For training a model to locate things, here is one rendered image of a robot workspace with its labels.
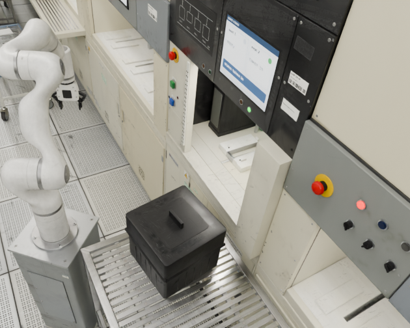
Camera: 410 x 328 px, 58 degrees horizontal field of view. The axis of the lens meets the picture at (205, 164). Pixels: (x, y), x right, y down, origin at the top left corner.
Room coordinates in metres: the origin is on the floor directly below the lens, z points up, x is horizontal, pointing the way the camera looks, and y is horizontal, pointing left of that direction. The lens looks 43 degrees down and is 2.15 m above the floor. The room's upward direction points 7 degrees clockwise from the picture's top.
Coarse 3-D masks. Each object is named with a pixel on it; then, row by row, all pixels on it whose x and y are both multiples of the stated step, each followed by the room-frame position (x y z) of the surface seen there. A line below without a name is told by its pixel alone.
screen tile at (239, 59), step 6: (228, 30) 1.23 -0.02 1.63; (234, 30) 1.20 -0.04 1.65; (228, 36) 1.22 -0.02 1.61; (234, 36) 1.20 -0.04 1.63; (240, 36) 1.17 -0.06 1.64; (234, 42) 1.19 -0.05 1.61; (240, 42) 1.17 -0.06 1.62; (228, 48) 1.22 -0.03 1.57; (246, 48) 1.14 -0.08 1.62; (228, 54) 1.21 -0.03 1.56; (234, 54) 1.19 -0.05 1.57; (240, 54) 1.16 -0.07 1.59; (246, 54) 1.13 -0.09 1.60; (234, 60) 1.18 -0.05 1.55; (240, 60) 1.15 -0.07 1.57; (240, 66) 1.15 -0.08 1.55
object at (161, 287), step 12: (132, 240) 0.86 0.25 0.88; (132, 252) 0.86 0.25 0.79; (216, 252) 0.86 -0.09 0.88; (144, 264) 0.79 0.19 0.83; (204, 264) 0.82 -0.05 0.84; (216, 264) 0.87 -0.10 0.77; (156, 276) 0.73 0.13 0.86; (180, 276) 0.74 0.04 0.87; (192, 276) 0.78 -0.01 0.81; (156, 288) 0.73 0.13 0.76; (168, 288) 0.70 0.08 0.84; (180, 288) 0.74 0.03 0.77
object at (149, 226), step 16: (176, 192) 1.03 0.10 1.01; (144, 208) 0.92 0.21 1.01; (160, 208) 0.93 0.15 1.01; (176, 208) 0.94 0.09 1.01; (192, 208) 0.96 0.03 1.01; (128, 224) 0.87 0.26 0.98; (144, 224) 0.85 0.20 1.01; (160, 224) 0.86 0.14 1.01; (176, 224) 0.87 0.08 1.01; (192, 224) 0.88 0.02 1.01; (208, 224) 0.89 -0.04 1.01; (144, 240) 0.78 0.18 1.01; (160, 240) 0.79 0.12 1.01; (176, 240) 0.80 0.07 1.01; (192, 240) 0.81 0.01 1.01; (208, 240) 0.81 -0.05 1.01; (224, 240) 0.87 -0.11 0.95; (144, 256) 0.77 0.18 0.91; (160, 256) 0.72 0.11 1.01; (176, 256) 0.73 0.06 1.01; (192, 256) 0.76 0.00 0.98; (160, 272) 0.70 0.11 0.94; (176, 272) 0.71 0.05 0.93
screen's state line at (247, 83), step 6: (228, 66) 1.20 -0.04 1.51; (234, 72) 1.17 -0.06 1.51; (240, 72) 1.15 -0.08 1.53; (240, 78) 1.14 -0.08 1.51; (246, 78) 1.12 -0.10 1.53; (246, 84) 1.11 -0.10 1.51; (252, 84) 1.09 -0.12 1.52; (252, 90) 1.08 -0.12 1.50; (258, 90) 1.06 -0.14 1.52; (258, 96) 1.05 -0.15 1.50; (264, 96) 1.03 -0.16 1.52
